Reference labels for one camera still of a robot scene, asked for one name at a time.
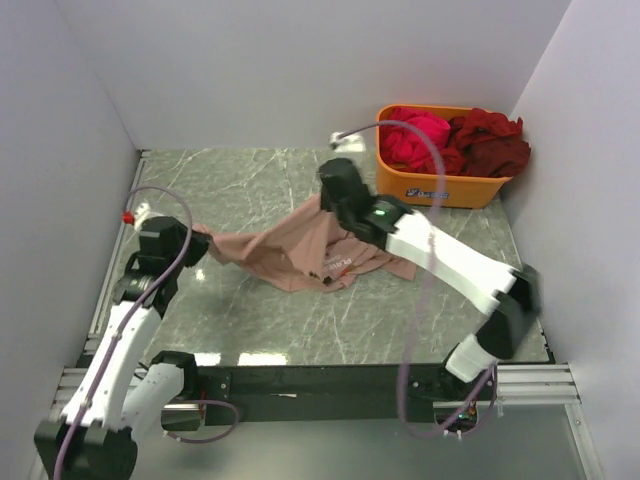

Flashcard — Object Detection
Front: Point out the dusty pink printed t-shirt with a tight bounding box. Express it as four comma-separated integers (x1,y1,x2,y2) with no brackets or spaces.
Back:
194,194,417,292

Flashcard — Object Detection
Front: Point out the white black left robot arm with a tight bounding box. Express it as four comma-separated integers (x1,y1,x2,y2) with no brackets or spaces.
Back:
34,216,211,479

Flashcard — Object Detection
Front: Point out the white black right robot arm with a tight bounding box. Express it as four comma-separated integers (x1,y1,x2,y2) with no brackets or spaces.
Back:
318,158,542,399

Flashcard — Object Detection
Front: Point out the orange plastic laundry basket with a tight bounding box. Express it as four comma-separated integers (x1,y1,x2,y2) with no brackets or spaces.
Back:
376,104,513,208

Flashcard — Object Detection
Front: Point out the bright pink crumpled t-shirt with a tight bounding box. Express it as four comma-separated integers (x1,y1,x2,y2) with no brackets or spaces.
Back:
380,107,451,174

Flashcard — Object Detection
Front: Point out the dark red crumpled t-shirt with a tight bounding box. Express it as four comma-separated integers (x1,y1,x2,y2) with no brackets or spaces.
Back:
428,108,531,178

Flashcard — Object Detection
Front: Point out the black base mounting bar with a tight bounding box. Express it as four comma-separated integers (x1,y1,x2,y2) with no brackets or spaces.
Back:
139,363,496,432

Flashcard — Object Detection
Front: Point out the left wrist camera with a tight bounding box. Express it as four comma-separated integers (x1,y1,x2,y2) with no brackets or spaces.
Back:
121,202,152,231

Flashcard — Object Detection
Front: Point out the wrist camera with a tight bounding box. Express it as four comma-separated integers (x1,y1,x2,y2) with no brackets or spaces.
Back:
329,132,366,154
121,202,152,231

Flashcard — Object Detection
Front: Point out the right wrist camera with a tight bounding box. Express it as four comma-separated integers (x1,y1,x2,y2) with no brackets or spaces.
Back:
329,132,366,154

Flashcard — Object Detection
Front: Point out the aluminium extrusion rail frame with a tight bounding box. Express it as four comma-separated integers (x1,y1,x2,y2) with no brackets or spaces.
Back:
27,149,606,480

